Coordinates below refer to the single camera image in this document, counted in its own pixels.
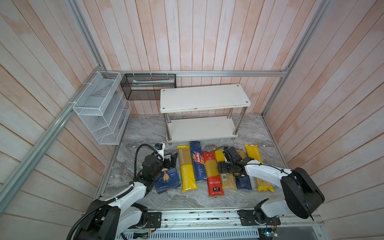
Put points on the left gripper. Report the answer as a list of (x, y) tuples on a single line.
[(173, 163)]

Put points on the white wire mesh organizer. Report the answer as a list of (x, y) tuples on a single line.
[(103, 108)]

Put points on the narrow blue Barilla spaghetti box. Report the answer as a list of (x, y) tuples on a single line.
[(198, 161)]

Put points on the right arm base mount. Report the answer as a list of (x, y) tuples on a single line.
[(256, 218)]

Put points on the red spaghetti bag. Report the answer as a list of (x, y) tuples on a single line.
[(213, 176)]

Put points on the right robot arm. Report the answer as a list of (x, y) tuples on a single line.
[(301, 195)]

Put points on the yellow clear spaghetti bag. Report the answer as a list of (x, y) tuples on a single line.
[(227, 180)]

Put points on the black mesh basket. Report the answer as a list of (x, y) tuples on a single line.
[(139, 87)]

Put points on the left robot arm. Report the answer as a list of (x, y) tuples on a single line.
[(105, 220)]

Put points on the yellow Pastatime spaghetti bag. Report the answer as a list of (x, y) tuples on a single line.
[(187, 169)]

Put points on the wide blue Barilla pasta box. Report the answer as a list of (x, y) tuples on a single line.
[(167, 179)]

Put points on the white two-tier shelf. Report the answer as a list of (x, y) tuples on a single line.
[(206, 98)]

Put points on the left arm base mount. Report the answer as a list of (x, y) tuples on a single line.
[(151, 220)]

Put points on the dark blue spaghetti bag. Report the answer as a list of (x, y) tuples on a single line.
[(243, 182)]

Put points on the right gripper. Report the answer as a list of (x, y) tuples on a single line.
[(221, 167)]

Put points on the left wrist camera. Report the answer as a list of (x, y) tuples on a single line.
[(159, 147)]

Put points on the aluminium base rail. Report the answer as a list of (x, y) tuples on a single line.
[(227, 224)]

